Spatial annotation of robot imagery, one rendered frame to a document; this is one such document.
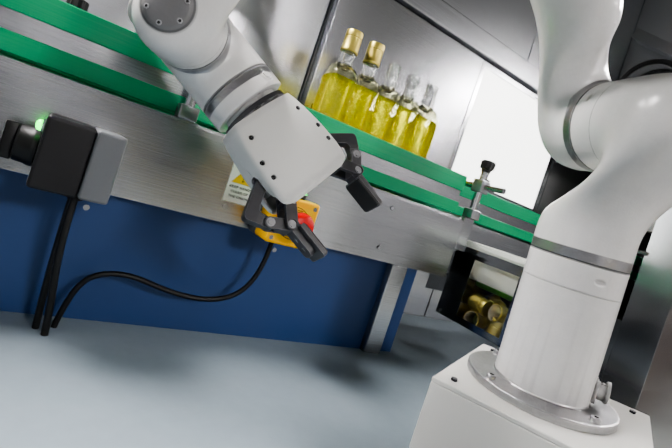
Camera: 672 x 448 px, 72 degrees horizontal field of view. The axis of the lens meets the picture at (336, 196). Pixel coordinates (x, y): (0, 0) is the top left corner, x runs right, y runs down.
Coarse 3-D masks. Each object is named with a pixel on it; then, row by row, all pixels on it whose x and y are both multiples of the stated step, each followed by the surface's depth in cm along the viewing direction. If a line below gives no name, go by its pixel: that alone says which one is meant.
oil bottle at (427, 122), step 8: (424, 112) 100; (432, 112) 101; (424, 120) 100; (432, 120) 101; (416, 128) 100; (424, 128) 101; (432, 128) 102; (416, 136) 100; (424, 136) 101; (432, 136) 102; (416, 144) 100; (424, 144) 101; (416, 152) 101; (424, 152) 102
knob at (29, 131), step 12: (12, 120) 49; (12, 132) 49; (24, 132) 49; (36, 132) 50; (0, 144) 49; (12, 144) 50; (24, 144) 49; (36, 144) 49; (0, 156) 49; (12, 156) 49; (24, 156) 49
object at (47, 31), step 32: (0, 0) 52; (32, 0) 53; (0, 32) 52; (32, 32) 54; (64, 32) 56; (96, 32) 57; (128, 32) 59; (64, 64) 56; (96, 64) 58; (128, 64) 60; (160, 64) 61; (160, 96) 62; (352, 128) 78; (384, 160) 83; (416, 160) 87; (416, 192) 88; (448, 192) 93
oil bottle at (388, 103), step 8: (384, 88) 94; (392, 88) 96; (384, 96) 94; (392, 96) 95; (376, 104) 94; (384, 104) 94; (392, 104) 95; (376, 112) 94; (384, 112) 94; (392, 112) 95; (376, 120) 94; (384, 120) 95; (392, 120) 96; (368, 128) 94; (376, 128) 94; (384, 128) 95; (376, 136) 94; (384, 136) 95
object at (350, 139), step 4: (332, 136) 52; (336, 136) 53; (340, 136) 53; (344, 136) 53; (348, 136) 53; (352, 136) 54; (336, 140) 52; (340, 140) 53; (344, 140) 53; (348, 140) 53; (352, 140) 53; (356, 140) 54; (340, 144) 53; (344, 144) 53; (348, 144) 53; (352, 144) 53; (356, 144) 54; (344, 148) 54; (348, 148) 53; (352, 148) 53; (356, 148) 53; (348, 152) 53; (348, 156) 53
